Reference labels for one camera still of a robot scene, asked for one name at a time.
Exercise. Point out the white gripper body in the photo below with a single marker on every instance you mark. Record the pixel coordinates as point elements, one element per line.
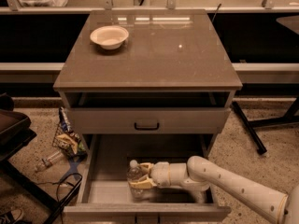
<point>160,174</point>

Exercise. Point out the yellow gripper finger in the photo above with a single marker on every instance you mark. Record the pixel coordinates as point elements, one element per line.
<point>146,167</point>
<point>146,183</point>

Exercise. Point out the clear plastic water bottle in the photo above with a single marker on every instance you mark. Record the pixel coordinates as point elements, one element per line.
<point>135,175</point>

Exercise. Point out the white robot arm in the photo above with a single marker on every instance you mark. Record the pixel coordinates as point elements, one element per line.
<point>198,173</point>

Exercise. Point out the open lower grey drawer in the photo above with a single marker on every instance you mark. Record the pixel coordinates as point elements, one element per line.
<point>105,195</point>

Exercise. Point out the grey wooden drawer cabinet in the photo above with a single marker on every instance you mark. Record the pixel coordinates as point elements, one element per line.
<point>171,59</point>

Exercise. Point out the empty plastic bottle on floor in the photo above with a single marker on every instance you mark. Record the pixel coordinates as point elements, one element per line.
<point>46,163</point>

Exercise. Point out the sneaker shoe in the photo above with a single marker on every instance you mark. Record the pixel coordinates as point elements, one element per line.
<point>11,217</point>

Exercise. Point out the white paper bowl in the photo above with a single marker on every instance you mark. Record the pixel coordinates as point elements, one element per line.
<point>109,37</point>

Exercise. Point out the black chair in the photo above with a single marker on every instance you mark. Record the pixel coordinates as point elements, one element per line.
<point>15,134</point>

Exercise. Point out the black metal stand leg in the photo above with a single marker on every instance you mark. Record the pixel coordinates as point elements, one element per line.
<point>290,117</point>

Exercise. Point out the closed grey drawer black handle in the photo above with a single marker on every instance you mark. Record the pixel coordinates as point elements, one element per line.
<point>147,120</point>

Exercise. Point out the wire basket with snack bags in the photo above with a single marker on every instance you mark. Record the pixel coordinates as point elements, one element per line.
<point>66,139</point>

